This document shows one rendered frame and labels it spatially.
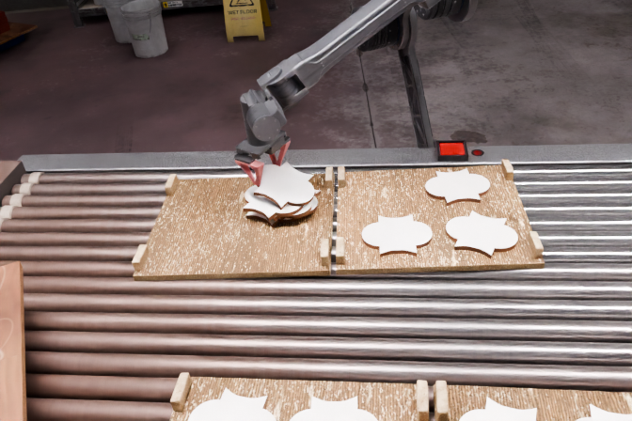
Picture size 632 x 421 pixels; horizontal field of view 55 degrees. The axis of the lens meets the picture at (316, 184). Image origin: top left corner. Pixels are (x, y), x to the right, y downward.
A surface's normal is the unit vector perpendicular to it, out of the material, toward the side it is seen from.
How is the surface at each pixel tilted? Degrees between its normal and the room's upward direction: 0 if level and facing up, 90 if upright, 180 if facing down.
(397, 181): 0
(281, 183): 15
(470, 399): 0
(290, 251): 0
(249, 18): 78
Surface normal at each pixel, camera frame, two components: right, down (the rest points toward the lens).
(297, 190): 0.10, -0.70
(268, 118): 0.32, 0.54
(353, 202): -0.08, -0.82
